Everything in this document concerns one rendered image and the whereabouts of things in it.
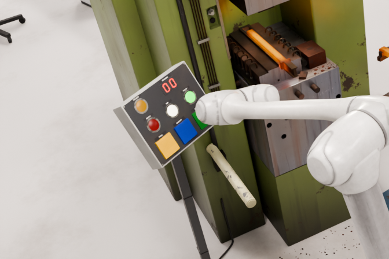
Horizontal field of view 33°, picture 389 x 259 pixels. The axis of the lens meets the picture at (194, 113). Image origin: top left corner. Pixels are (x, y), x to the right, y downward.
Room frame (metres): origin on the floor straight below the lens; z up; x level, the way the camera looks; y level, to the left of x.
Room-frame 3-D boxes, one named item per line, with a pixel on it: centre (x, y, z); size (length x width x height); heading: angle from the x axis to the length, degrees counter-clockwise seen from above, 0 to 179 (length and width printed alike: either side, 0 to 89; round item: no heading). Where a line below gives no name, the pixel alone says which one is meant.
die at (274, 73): (2.54, -0.35, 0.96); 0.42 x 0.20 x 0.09; 13
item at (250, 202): (2.18, -0.08, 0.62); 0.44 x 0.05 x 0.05; 13
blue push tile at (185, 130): (2.03, 0.05, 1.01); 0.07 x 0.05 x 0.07; 128
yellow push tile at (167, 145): (1.97, 0.13, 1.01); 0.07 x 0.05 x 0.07; 128
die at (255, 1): (2.54, -0.35, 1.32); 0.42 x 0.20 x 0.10; 13
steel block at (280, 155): (2.57, -0.41, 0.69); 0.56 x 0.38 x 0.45; 13
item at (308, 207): (2.57, -0.41, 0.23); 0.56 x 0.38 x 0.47; 13
